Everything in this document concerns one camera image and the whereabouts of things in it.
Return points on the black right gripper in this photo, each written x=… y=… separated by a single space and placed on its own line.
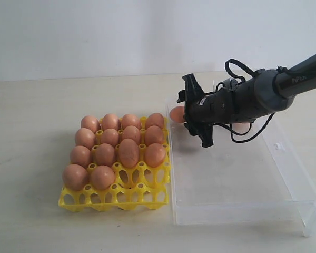
x=203 y=110

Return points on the brown speckled egg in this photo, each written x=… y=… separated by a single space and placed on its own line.
x=155 y=119
x=110 y=136

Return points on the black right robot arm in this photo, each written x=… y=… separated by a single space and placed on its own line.
x=246 y=96

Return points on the clear plastic container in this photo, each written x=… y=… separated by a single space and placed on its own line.
x=269 y=181

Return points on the yellow plastic egg tray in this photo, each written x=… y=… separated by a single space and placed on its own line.
x=140 y=185

